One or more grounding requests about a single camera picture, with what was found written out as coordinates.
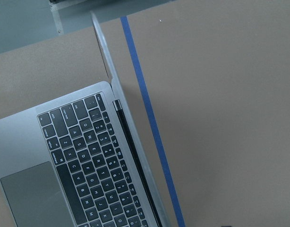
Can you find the grey laptop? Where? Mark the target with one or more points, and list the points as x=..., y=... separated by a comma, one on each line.
x=77, y=160

